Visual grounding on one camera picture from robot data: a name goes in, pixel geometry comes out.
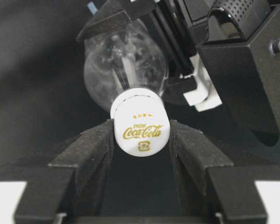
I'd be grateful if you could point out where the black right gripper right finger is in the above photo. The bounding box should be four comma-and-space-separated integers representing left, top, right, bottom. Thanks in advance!
168, 120, 268, 224

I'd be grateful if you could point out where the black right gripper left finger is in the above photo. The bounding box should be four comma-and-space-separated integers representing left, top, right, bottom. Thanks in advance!
13, 119, 114, 224

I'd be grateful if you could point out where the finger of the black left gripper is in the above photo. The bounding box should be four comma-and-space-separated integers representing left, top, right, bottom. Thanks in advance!
76, 2, 135, 42

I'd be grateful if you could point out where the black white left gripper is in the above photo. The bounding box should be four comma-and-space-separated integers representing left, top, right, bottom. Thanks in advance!
116, 0, 271, 112

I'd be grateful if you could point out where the white bottle cap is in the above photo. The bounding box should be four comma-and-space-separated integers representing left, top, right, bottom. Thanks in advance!
110, 88, 170, 157

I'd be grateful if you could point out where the clear plastic bottle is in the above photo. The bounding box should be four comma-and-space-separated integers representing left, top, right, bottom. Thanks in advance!
84, 19, 168, 112

